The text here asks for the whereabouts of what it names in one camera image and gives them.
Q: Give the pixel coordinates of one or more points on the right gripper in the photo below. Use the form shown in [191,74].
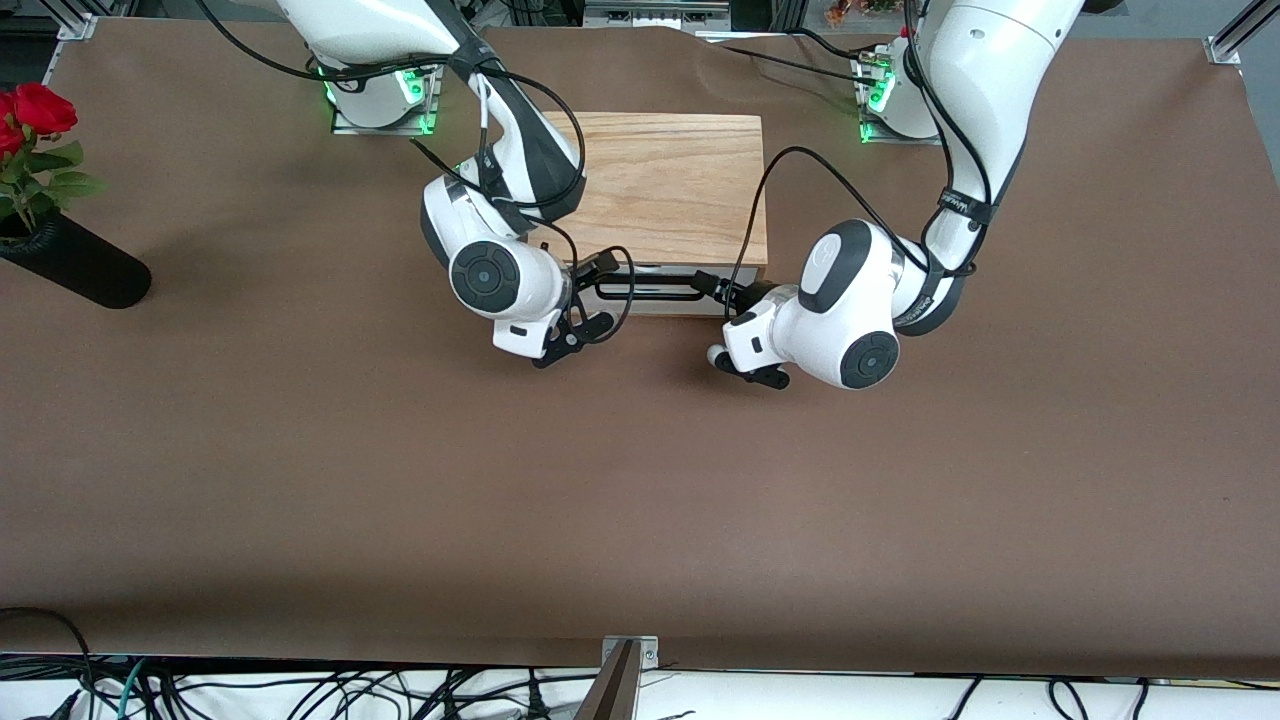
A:
[592,270]

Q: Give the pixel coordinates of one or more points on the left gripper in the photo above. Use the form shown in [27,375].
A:
[737,295]

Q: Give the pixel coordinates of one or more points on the wooden drawer with white front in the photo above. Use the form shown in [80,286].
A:
[660,308]

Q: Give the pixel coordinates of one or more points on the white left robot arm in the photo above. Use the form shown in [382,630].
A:
[860,300]

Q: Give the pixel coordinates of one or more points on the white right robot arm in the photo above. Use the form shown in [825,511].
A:
[490,280]

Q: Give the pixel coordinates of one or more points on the wooden drawer cabinet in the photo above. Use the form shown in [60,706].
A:
[670,185]

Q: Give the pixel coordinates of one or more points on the grey electronics box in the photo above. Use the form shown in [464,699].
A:
[650,15]

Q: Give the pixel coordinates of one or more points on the black ribbed vase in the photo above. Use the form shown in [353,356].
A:
[90,270]

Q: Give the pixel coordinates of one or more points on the green rose leaves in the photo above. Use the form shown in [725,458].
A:
[70,185]

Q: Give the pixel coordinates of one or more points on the red rose flower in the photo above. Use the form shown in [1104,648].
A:
[45,108]
[8,135]

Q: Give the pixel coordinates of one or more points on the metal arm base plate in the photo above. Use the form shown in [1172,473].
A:
[432,115]
[872,132]

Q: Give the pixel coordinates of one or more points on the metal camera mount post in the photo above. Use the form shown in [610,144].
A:
[615,690]

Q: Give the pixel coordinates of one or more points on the aluminium frame profile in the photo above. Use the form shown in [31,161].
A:
[1235,40]
[75,25]

